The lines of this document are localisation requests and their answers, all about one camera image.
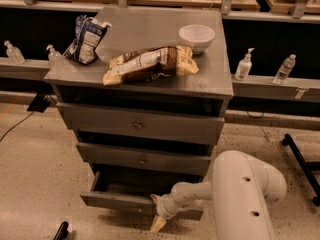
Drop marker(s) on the grey bottom drawer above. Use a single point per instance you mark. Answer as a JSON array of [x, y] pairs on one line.
[[129, 189]]

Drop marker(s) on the white pump bottle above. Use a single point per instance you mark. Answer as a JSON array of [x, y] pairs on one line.
[[244, 66]]

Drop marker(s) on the black floor box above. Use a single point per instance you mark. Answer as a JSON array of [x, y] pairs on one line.
[[39, 103]]

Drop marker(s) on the black stand leg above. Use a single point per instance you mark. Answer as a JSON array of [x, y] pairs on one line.
[[308, 168]]

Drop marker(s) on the blue white snack bag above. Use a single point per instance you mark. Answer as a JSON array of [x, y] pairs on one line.
[[88, 34]]

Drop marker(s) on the white bowl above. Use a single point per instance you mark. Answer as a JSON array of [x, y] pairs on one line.
[[197, 37]]

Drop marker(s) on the clear water bottle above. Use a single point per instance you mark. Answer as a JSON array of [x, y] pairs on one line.
[[285, 69]]

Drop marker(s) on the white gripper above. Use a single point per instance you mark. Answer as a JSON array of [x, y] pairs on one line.
[[165, 206]]

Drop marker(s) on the clear sanitizer bottle near cabinet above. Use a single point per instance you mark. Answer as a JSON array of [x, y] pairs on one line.
[[53, 55]]

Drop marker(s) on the brown yellow chip bag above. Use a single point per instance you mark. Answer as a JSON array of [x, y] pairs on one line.
[[150, 64]]

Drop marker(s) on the grey middle drawer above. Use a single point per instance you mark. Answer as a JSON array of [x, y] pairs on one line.
[[143, 159]]

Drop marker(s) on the grey top drawer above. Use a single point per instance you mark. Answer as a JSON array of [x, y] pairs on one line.
[[142, 123]]

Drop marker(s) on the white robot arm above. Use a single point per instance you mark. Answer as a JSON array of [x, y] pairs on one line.
[[241, 187]]

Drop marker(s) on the black object bottom edge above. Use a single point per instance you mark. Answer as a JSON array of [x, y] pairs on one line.
[[62, 231]]

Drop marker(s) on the clear sanitizer bottle far left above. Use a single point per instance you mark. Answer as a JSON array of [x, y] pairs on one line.
[[13, 53]]

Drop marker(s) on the grey drawer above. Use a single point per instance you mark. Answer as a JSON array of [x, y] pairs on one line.
[[129, 189], [142, 123], [143, 159]]

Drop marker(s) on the grey drawer cabinet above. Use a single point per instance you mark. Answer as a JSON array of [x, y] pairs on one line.
[[206, 93]]

